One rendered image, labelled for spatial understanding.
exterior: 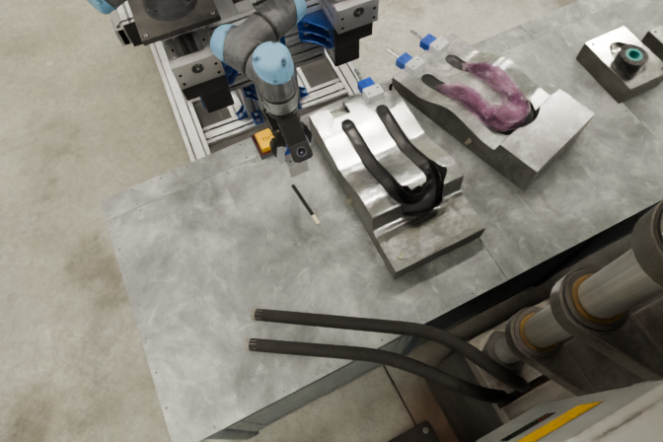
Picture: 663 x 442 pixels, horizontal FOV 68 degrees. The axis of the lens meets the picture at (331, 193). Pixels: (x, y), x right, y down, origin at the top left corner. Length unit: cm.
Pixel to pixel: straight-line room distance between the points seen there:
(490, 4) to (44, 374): 282
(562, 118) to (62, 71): 250
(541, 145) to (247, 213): 80
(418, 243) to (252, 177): 51
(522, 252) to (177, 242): 91
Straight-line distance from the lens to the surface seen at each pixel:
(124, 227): 145
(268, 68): 96
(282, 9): 109
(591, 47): 172
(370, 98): 139
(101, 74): 297
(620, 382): 110
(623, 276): 70
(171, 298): 134
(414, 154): 132
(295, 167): 124
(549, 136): 142
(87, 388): 227
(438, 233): 127
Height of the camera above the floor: 202
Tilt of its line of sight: 63 degrees down
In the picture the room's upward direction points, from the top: 4 degrees counter-clockwise
